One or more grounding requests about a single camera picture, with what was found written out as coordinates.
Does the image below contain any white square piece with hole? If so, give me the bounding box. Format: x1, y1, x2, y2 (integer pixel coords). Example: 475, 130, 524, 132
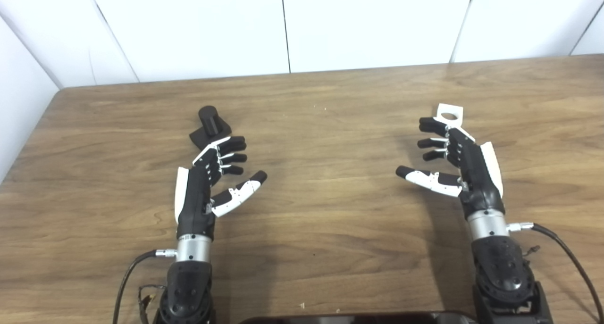
435, 103, 464, 127

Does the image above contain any black and white right hand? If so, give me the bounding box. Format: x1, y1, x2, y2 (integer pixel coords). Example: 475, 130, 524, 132
395, 117, 505, 219

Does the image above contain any black and white left hand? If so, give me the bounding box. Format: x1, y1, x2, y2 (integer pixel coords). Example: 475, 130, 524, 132
175, 136, 268, 240

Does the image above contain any black peg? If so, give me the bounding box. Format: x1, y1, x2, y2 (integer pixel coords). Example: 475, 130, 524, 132
189, 106, 232, 150

